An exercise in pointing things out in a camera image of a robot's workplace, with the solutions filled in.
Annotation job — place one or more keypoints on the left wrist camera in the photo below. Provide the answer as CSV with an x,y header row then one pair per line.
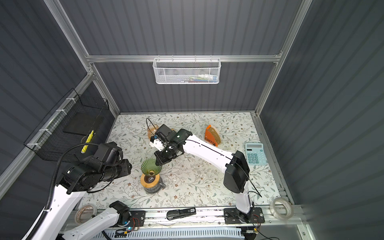
x,y
109,154

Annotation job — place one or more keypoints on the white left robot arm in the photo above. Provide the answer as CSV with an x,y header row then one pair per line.
x,y
68,190

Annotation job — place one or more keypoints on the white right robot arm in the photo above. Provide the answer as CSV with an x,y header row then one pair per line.
x,y
234,166

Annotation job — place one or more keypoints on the orange glass pitcher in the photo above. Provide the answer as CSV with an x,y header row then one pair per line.
x,y
151,130

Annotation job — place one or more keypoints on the white wire mesh basket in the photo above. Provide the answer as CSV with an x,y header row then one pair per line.
x,y
187,72

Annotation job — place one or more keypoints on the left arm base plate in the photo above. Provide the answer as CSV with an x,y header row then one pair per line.
x,y
133,219

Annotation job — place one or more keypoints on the yellow marker pen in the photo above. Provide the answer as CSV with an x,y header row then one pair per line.
x,y
88,140

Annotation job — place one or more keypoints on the black wire basket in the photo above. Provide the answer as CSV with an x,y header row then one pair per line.
x,y
69,126

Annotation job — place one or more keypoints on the green glass dripper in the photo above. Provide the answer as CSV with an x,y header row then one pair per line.
x,y
149,167

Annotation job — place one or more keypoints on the orange coffee filter holder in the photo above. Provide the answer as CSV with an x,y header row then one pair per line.
x,y
212,136

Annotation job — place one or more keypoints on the tape roll left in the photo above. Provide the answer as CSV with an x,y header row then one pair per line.
x,y
85,213

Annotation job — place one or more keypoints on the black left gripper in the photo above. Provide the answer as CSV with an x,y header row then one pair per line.
x,y
127,167

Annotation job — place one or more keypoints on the grey glass pitcher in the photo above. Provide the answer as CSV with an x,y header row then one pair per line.
x,y
159,185

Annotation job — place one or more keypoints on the teal calculator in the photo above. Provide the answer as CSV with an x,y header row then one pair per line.
x,y
255,154

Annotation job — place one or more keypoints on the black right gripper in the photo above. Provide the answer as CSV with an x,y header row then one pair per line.
x,y
162,160

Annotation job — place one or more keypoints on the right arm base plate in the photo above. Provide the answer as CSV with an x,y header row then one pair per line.
x,y
234,216

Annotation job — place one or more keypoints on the clear tape roll right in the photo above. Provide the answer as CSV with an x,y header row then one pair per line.
x,y
281,209

